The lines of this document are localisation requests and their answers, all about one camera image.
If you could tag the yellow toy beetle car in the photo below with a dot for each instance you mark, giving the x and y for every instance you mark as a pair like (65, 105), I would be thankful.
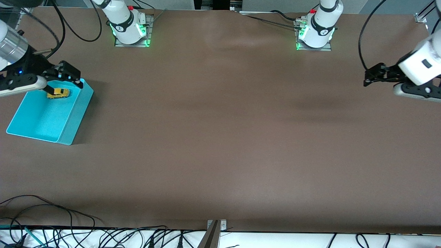
(60, 93)

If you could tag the white ledge board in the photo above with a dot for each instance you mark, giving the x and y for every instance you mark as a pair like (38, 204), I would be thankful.
(275, 241)

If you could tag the aluminium frame bracket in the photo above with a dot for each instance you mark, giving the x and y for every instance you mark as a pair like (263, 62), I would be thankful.
(24, 11)
(420, 18)

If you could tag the small metal clamp bracket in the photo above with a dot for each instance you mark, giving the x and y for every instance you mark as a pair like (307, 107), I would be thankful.
(224, 225)

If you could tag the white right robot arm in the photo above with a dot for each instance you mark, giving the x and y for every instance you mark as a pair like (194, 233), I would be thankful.
(120, 20)

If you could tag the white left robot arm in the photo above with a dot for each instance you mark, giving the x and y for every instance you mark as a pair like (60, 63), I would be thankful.
(322, 24)

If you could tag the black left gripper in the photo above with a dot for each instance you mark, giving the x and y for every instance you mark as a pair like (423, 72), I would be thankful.
(391, 73)

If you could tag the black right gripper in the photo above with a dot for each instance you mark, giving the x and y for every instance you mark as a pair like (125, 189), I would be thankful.
(33, 64)

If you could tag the teal plastic bin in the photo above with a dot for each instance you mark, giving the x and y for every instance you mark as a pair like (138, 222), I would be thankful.
(41, 120)

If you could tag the black object behind table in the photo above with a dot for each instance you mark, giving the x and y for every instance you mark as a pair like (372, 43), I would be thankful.
(213, 4)

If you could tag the grey metal bar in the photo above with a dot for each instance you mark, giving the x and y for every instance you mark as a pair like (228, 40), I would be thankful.
(210, 239)

